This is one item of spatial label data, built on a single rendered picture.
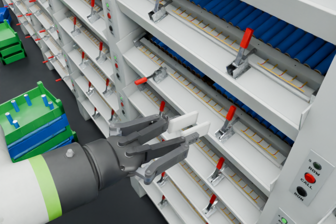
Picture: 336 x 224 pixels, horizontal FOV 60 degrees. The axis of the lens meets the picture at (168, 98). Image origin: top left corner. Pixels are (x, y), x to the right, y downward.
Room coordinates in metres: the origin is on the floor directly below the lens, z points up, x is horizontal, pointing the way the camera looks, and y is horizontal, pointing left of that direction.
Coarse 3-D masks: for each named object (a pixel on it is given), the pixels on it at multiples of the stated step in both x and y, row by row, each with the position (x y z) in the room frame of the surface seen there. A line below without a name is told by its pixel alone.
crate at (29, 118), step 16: (16, 96) 1.02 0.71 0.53; (32, 96) 1.06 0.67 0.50; (48, 96) 1.06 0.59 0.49; (0, 112) 0.95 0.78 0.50; (16, 112) 0.96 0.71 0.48; (32, 112) 0.96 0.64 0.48; (48, 112) 0.91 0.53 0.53; (64, 112) 0.96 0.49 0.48; (16, 128) 0.81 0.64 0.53; (32, 128) 0.85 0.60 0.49
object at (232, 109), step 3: (231, 105) 0.45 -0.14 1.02; (231, 108) 0.45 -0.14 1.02; (234, 108) 0.45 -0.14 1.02; (228, 111) 0.45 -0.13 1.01; (231, 111) 0.45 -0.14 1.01; (234, 111) 0.45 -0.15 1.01; (228, 114) 0.45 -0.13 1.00; (231, 114) 0.44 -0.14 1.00; (225, 117) 0.45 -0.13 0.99; (228, 117) 0.44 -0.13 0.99; (231, 117) 0.44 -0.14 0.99; (225, 120) 0.45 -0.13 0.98; (228, 120) 0.44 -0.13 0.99; (225, 123) 0.44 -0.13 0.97; (228, 123) 0.44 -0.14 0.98; (225, 126) 0.44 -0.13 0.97; (222, 129) 0.44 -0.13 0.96; (225, 129) 0.44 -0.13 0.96
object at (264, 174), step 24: (120, 48) 0.79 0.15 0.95; (144, 48) 0.79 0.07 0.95; (144, 72) 0.69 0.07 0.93; (168, 96) 0.59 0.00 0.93; (192, 96) 0.57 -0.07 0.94; (216, 120) 0.49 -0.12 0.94; (216, 144) 0.43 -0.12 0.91; (240, 144) 0.41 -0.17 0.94; (264, 144) 0.40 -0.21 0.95; (240, 168) 0.37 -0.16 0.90; (264, 168) 0.35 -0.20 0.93; (264, 192) 0.32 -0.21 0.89
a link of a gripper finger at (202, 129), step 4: (208, 120) 0.38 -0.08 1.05; (200, 124) 0.37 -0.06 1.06; (204, 124) 0.37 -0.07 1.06; (208, 124) 0.37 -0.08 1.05; (192, 128) 0.35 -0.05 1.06; (196, 128) 0.35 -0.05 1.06; (200, 128) 0.36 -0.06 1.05; (204, 128) 0.37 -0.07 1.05; (208, 128) 0.37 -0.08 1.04; (180, 132) 0.34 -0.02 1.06; (184, 132) 0.34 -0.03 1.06; (188, 132) 0.34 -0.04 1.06; (192, 132) 0.35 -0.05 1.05; (200, 132) 0.36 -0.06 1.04; (204, 132) 0.37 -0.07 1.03; (200, 136) 0.36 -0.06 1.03
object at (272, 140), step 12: (156, 48) 0.75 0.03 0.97; (156, 60) 0.72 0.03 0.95; (168, 60) 0.69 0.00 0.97; (180, 72) 0.64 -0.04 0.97; (192, 84) 0.61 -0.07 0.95; (204, 84) 0.58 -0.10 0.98; (216, 96) 0.53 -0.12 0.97; (228, 108) 0.49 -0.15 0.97; (240, 120) 0.47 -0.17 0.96; (252, 120) 0.45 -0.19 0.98; (264, 132) 0.42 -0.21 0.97; (276, 144) 0.38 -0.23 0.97
